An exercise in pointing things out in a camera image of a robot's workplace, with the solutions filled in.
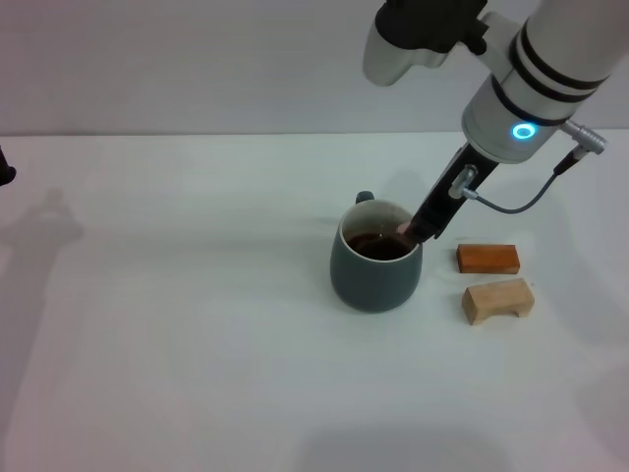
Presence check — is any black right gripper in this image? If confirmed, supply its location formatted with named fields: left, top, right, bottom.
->
left=410, top=142, right=498, bottom=246

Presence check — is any grey ceramic coffee cup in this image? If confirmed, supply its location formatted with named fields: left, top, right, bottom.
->
left=329, top=190, right=424, bottom=315

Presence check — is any orange brown wooden block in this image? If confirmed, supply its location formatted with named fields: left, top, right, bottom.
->
left=455, top=244, right=521, bottom=275

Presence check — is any light wooden bridge block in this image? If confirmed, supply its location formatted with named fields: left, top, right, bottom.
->
left=461, top=277, right=537, bottom=326

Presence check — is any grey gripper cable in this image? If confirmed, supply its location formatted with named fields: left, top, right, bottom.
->
left=451, top=120, right=609, bottom=214

